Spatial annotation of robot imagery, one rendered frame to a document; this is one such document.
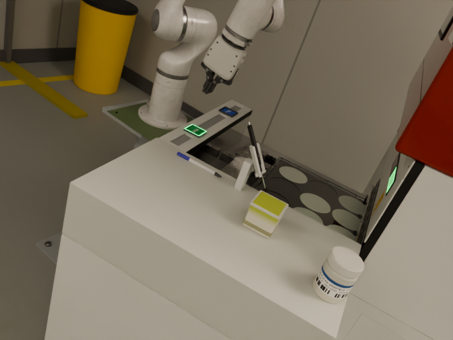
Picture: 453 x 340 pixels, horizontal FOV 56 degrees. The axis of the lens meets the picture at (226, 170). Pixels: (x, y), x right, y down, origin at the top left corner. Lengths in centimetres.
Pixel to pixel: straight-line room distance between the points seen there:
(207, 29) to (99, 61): 224
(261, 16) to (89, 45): 262
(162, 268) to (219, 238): 14
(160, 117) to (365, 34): 177
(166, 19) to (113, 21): 213
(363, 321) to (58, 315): 80
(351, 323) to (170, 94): 96
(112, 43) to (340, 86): 179
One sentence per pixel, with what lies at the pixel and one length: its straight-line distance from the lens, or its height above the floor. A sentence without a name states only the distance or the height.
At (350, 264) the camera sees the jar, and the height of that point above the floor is 106.
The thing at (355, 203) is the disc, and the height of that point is 90.
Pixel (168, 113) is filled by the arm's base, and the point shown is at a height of 88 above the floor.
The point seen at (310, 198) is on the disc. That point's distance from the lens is 137.
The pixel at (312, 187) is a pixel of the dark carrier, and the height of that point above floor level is 90.
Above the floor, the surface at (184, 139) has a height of 96.
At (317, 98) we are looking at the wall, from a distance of 317.
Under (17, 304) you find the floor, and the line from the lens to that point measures 200.
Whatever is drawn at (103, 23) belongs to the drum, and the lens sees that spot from 360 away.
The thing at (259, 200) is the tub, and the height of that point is 103.
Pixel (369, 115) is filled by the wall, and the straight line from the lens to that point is 307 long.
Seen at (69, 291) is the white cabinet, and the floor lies 66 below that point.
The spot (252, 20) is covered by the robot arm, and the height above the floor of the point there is 134.
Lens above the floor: 153
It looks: 28 degrees down
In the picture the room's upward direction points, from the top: 20 degrees clockwise
